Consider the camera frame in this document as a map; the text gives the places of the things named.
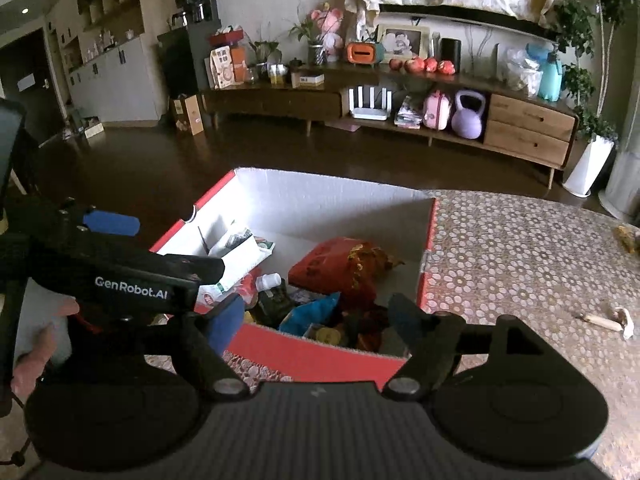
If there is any white snack wrapper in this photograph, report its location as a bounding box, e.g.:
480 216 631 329
198 217 274 298

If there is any black snack bag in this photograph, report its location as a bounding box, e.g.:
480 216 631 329
250 282 307 330

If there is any blue cookie snack bag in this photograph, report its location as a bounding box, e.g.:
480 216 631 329
279 292 341 337

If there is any yellow triangular snack packet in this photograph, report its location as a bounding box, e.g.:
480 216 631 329
314 326 342 347

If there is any large red snack bag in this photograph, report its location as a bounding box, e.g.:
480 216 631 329
288 236 404 304

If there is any white red snack bag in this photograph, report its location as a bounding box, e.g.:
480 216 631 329
194 270 258 314

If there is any brown foil snack bag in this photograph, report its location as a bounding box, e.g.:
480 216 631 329
342 304 390 353

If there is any person's left hand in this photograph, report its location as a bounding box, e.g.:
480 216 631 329
11 296 79 400

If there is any red cardboard box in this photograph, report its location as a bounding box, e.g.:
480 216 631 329
154 168 438 386

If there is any cream sausage stick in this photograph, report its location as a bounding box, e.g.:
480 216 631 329
577 313 624 333

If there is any purple kettlebell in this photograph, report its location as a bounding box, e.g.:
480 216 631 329
451 89 486 140

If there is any wooden TV cabinet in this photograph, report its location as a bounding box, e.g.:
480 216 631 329
202 63 579 172

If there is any black coffee machine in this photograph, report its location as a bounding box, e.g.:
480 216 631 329
169 0 220 28

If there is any white router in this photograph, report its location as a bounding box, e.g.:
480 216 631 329
347 86 393 122

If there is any orange tissue box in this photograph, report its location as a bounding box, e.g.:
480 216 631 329
346 41 385 65

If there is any pink plush flower toy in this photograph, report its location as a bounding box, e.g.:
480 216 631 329
309 2 344 63

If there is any clear plastic bag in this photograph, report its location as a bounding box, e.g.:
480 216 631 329
502 48 542 98

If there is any black speaker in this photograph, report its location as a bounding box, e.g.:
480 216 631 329
440 38 462 73

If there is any framed photo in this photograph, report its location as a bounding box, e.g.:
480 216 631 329
376 24 431 61

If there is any potted green tree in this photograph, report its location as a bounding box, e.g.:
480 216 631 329
552 0 634 197

